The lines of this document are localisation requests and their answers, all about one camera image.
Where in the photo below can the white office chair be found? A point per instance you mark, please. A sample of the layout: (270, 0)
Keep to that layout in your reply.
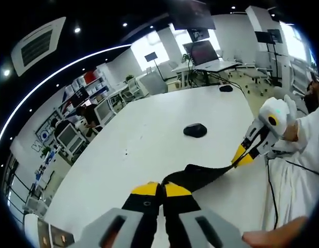
(70, 140)
(134, 89)
(103, 111)
(154, 84)

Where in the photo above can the red storage box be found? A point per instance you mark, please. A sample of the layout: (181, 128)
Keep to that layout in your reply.
(90, 77)

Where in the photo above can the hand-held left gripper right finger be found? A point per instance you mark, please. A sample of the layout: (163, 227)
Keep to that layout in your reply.
(180, 206)

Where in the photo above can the dark monitor with reddish picture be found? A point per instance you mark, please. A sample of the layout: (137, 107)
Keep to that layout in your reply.
(200, 53)

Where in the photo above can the small dark screen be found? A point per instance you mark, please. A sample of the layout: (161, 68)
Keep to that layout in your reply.
(200, 34)

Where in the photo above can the operator in white shirt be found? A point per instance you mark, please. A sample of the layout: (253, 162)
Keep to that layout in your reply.
(304, 186)

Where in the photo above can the large hanging black monitor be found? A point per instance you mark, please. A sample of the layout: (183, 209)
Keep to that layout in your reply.
(193, 15)

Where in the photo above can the black panels on floor stand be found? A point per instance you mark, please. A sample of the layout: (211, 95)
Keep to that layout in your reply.
(274, 36)

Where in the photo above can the black mouse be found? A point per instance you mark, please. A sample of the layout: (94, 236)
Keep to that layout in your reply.
(195, 130)

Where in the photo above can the small black oval device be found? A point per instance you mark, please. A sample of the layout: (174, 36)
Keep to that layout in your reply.
(226, 88)

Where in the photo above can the ceiling air conditioner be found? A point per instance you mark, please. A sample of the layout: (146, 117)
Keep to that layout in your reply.
(37, 46)

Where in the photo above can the black desktop monitor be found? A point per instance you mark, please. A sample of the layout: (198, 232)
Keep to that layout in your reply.
(79, 96)

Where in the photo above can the ceiling light strip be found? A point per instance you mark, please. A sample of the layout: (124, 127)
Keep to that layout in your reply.
(97, 53)

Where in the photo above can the person's left hand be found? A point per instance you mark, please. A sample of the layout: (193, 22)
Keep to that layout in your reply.
(273, 232)

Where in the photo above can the black mouse pad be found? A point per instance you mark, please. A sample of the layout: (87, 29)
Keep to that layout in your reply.
(198, 175)

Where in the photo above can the black screen on floor stand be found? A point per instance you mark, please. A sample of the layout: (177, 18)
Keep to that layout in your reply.
(151, 56)

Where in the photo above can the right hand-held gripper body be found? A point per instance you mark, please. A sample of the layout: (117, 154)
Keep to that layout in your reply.
(275, 108)

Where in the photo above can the white side table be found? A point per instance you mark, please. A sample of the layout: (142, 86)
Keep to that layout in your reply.
(216, 65)

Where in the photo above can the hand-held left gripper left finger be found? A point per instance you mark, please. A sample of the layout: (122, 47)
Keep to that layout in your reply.
(138, 206)

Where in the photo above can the green potted plant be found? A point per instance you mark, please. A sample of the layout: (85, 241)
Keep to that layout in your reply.
(46, 151)
(129, 78)

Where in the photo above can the white storage shelf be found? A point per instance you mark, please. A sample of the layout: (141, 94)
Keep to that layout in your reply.
(102, 87)

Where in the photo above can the white drawer organizer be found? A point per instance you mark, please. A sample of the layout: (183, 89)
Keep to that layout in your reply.
(53, 235)

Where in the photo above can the person's right hand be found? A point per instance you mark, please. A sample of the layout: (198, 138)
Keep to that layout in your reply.
(291, 133)

